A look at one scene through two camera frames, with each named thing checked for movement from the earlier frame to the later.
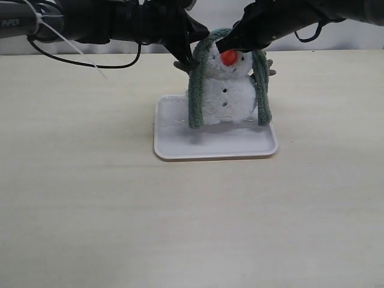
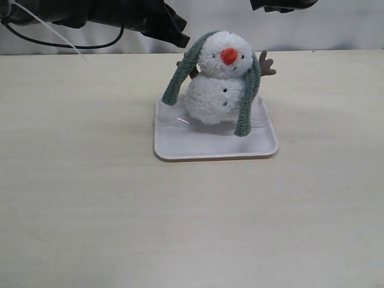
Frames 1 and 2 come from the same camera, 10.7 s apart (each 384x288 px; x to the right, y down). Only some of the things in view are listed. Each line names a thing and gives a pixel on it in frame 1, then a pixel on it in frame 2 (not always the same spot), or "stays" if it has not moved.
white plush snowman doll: x=229 y=92 stays
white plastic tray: x=175 y=140 stays
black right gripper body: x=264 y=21 to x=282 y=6
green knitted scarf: x=197 y=78 to x=250 y=89
